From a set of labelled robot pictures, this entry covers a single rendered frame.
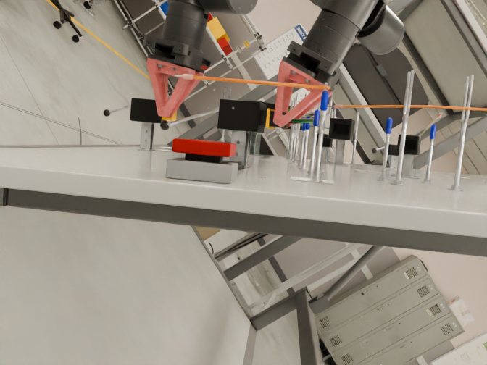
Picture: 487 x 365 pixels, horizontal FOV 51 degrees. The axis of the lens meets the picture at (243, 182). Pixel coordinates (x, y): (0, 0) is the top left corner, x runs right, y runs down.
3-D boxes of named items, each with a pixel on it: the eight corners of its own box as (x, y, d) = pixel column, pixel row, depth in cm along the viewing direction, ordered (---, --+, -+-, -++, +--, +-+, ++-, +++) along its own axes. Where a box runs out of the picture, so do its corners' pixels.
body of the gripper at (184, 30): (210, 71, 76) (222, 21, 75) (185, 59, 66) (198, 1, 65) (170, 61, 77) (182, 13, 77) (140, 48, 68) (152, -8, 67)
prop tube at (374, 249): (314, 302, 141) (394, 223, 138) (314, 299, 144) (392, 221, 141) (323, 310, 141) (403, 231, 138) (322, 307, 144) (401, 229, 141)
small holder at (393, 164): (368, 166, 137) (370, 142, 137) (398, 169, 137) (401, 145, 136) (371, 166, 133) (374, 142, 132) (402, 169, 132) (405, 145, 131)
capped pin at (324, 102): (307, 180, 57) (317, 82, 56) (320, 181, 57) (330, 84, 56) (311, 181, 55) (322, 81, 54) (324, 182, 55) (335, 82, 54)
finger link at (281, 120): (304, 138, 71) (340, 79, 69) (296, 137, 64) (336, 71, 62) (263, 114, 72) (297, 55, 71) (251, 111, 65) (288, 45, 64)
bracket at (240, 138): (233, 165, 73) (236, 130, 73) (249, 167, 73) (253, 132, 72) (224, 166, 69) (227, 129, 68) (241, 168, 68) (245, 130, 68)
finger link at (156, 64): (196, 124, 76) (211, 61, 75) (178, 121, 69) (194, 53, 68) (156, 113, 78) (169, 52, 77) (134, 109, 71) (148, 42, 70)
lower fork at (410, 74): (406, 186, 63) (420, 69, 62) (392, 185, 63) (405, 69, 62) (403, 185, 65) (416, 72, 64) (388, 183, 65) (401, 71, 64)
